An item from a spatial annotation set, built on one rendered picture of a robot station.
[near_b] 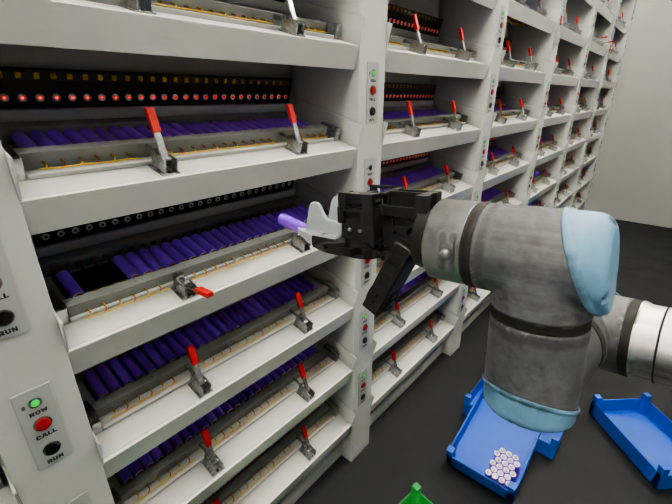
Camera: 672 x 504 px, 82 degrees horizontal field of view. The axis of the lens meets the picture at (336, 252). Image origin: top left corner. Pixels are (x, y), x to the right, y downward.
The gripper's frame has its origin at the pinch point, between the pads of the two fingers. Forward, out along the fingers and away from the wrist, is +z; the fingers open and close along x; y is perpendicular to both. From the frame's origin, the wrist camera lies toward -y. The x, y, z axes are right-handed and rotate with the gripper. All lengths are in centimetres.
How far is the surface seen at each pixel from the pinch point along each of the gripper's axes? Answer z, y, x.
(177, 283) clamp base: 18.7, -7.9, 12.5
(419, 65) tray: 13, 28, -56
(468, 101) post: 19, 21, -101
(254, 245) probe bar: 20.8, -6.4, -4.9
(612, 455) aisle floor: -39, -89, -89
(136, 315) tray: 18.1, -10.3, 19.8
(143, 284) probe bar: 21.0, -7.1, 16.8
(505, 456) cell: -15, -79, -58
